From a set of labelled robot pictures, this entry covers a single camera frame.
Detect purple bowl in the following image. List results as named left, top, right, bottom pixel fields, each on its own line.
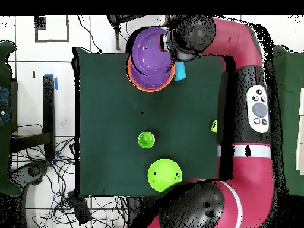
left=131, top=26, right=174, bottom=77
left=129, top=64, right=173, bottom=90

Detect blue cup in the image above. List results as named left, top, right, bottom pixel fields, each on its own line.
left=174, top=61, right=187, bottom=82

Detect orange bowl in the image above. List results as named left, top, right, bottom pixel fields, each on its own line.
left=126, top=56, right=176, bottom=93

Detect green cup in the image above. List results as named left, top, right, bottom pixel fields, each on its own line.
left=137, top=131, right=156, bottom=150

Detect dark green table cloth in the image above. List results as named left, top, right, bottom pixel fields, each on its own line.
left=71, top=47, right=229, bottom=198

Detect green bowl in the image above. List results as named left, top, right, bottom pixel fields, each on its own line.
left=147, top=158, right=183, bottom=193

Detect green cloth covered table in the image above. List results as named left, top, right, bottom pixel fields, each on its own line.
left=273, top=45, right=304, bottom=197
left=0, top=40, right=23, bottom=198

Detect white box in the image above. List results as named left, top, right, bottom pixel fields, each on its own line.
left=295, top=87, right=304, bottom=175

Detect person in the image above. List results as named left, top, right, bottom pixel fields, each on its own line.
left=0, top=86, right=11, bottom=126

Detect black power adapter box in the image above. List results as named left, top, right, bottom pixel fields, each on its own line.
left=66, top=191, right=93, bottom=226

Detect black camera tripod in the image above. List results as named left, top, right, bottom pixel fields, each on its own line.
left=106, top=15, right=167, bottom=52

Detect black floor cable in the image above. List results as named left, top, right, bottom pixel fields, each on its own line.
left=77, top=15, right=104, bottom=53

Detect black table frame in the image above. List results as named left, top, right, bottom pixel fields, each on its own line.
left=10, top=74, right=56, bottom=160

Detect tangle of cables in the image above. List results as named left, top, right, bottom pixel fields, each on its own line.
left=14, top=137, right=126, bottom=228

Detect grey pedestal foot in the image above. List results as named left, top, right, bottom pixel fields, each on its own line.
left=10, top=161, right=50, bottom=188

